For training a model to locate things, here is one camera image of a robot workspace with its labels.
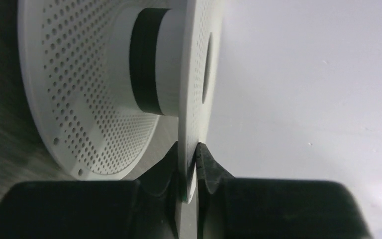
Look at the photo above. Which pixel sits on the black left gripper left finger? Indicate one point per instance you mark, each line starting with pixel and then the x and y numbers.
pixel 145 208

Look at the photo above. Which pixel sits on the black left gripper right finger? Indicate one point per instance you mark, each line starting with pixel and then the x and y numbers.
pixel 248 208

